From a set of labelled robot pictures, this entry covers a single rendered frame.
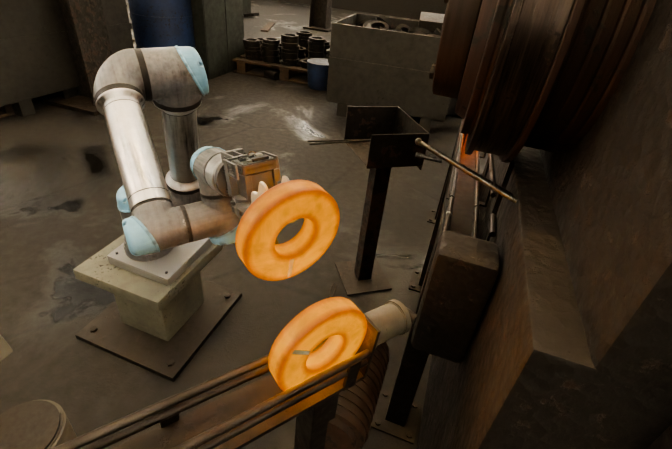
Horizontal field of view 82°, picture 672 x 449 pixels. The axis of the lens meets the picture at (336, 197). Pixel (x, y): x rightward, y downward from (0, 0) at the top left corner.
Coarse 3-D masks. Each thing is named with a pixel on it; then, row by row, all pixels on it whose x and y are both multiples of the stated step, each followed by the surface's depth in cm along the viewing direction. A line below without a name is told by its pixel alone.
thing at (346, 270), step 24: (360, 120) 147; (384, 120) 149; (408, 120) 140; (360, 144) 146; (384, 144) 124; (408, 144) 127; (384, 168) 139; (384, 192) 145; (360, 240) 160; (336, 264) 175; (360, 264) 163; (360, 288) 163; (384, 288) 164
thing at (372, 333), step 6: (366, 318) 59; (372, 324) 58; (372, 330) 58; (378, 330) 58; (366, 336) 60; (372, 336) 59; (378, 336) 58; (366, 342) 60; (372, 342) 59; (360, 348) 62; (366, 348) 60; (372, 348) 59; (372, 354) 60; (366, 366) 61; (366, 372) 62
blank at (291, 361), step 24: (312, 312) 52; (336, 312) 52; (360, 312) 56; (288, 336) 51; (312, 336) 51; (336, 336) 58; (360, 336) 59; (288, 360) 50; (312, 360) 57; (336, 360) 58; (288, 384) 53
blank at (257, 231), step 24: (264, 192) 50; (288, 192) 50; (312, 192) 51; (264, 216) 48; (288, 216) 51; (312, 216) 54; (336, 216) 57; (240, 240) 50; (264, 240) 50; (312, 240) 56; (264, 264) 53; (288, 264) 56; (312, 264) 59
